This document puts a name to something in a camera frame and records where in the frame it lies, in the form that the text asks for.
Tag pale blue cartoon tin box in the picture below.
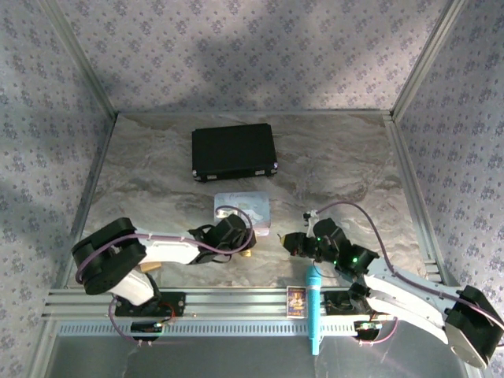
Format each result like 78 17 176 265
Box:
213 191 272 237

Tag turquoise marker pen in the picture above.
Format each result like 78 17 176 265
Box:
306 265 324 356

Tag small picture card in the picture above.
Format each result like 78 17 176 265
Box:
286 286 309 318

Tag right controller board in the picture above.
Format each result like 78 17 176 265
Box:
354 320 383 340

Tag controller board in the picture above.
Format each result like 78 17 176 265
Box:
354 320 383 340
131 321 165 342

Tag black hard case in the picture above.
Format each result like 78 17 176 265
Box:
191 123 279 183

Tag left controller board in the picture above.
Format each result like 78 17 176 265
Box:
131 321 165 342

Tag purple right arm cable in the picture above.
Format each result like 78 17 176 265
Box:
314 200 504 348

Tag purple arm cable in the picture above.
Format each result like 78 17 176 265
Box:
74 205 255 348
314 200 504 348

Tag aluminium frame rail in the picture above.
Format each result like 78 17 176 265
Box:
42 287 472 321

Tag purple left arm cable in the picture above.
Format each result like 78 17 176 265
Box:
74 205 255 348

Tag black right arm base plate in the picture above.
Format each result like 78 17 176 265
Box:
324 290 395 317

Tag slotted grey cable duct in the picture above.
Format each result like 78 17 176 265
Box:
58 319 465 338

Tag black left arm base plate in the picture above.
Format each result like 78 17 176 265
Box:
113 290 187 318

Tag aluminium corner post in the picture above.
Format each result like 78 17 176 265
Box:
391 0 468 119

